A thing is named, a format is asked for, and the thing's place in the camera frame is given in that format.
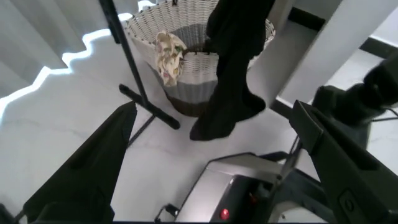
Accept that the black clothes rack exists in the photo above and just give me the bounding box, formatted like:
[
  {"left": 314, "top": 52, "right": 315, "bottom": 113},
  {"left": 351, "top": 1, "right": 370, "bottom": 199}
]
[{"left": 98, "top": 0, "right": 182, "bottom": 147}]

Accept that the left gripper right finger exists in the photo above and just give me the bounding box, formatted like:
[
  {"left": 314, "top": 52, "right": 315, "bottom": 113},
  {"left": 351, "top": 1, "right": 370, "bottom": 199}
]
[{"left": 289, "top": 99, "right": 398, "bottom": 224}]

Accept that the black garment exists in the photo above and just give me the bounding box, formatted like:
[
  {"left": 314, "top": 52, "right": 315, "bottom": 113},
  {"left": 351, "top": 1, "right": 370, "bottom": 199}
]
[{"left": 189, "top": 0, "right": 276, "bottom": 141}]

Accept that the cream printed garment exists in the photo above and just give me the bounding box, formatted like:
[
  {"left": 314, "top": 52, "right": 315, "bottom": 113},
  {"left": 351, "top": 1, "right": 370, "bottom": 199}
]
[{"left": 154, "top": 30, "right": 188, "bottom": 88}]

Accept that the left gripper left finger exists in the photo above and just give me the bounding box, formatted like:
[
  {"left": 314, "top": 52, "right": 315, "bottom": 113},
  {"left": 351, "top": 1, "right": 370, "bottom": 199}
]
[{"left": 23, "top": 101, "right": 138, "bottom": 224}]

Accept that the black cable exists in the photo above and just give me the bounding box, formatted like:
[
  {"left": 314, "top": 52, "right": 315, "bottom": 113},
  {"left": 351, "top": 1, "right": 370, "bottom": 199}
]
[{"left": 371, "top": 106, "right": 398, "bottom": 123}]

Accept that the white curtain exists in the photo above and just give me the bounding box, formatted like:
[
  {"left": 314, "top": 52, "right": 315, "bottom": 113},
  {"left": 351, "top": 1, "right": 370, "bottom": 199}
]
[{"left": 0, "top": 0, "right": 156, "bottom": 99}]

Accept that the white laundry basket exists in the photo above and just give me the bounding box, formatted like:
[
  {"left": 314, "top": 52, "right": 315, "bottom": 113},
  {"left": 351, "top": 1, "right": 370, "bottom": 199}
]
[{"left": 124, "top": 0, "right": 276, "bottom": 118}]

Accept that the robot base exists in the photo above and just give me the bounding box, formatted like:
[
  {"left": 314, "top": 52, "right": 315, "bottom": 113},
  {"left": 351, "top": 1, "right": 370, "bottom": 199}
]
[{"left": 154, "top": 136, "right": 338, "bottom": 223}]

